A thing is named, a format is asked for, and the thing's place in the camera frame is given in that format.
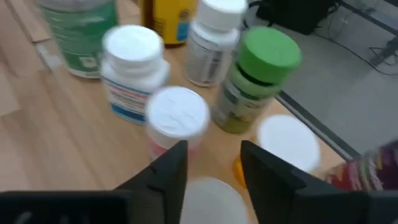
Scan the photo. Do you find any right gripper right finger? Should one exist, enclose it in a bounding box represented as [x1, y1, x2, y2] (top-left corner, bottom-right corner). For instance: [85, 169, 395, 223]
[240, 139, 354, 224]

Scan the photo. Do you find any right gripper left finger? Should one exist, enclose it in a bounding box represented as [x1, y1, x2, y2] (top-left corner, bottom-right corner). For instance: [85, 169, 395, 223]
[114, 139, 189, 224]

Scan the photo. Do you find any orange vial white cap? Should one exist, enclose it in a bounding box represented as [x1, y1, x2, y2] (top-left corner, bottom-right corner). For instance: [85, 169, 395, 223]
[179, 177, 249, 224]
[233, 114, 322, 189]

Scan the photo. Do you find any pink bottle white cap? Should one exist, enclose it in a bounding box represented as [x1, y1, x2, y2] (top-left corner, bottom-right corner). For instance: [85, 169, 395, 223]
[144, 86, 211, 161]

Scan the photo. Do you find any white bottle grey label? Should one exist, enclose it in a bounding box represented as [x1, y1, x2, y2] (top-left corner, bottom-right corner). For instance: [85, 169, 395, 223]
[185, 0, 249, 88]

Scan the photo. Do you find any white bottle blue label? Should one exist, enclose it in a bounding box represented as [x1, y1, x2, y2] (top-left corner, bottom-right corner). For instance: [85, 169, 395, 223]
[99, 24, 171, 126]

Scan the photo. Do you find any green-capped bottle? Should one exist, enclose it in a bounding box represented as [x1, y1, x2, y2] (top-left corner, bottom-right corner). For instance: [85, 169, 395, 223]
[211, 26, 302, 135]

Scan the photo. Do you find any brown jar yellow lid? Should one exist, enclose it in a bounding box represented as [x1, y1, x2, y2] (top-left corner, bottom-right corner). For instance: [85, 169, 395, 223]
[138, 0, 198, 47]

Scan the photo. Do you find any clear bottle green label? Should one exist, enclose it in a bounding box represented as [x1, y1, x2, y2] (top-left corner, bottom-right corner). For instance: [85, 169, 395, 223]
[35, 0, 119, 78]

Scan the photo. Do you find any black wire shelf rack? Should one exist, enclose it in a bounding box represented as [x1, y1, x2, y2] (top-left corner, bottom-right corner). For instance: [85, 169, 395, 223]
[0, 0, 343, 224]

